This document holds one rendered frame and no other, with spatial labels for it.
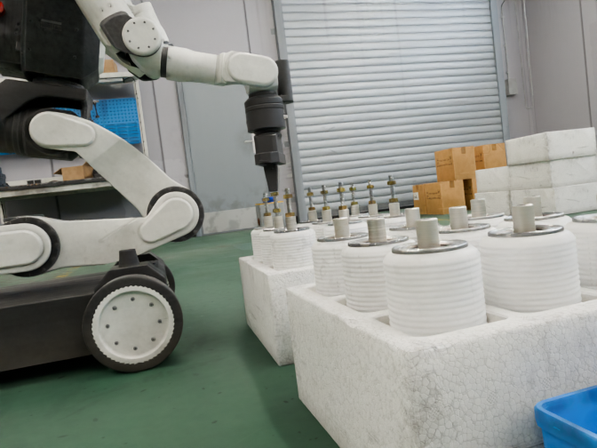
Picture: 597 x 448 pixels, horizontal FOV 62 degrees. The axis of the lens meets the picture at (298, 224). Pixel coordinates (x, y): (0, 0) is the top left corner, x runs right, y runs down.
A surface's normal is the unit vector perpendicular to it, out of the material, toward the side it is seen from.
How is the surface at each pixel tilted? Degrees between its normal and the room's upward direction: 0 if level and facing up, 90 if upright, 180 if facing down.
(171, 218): 90
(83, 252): 90
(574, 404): 88
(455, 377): 90
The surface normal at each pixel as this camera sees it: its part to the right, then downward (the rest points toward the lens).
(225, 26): 0.27, 0.02
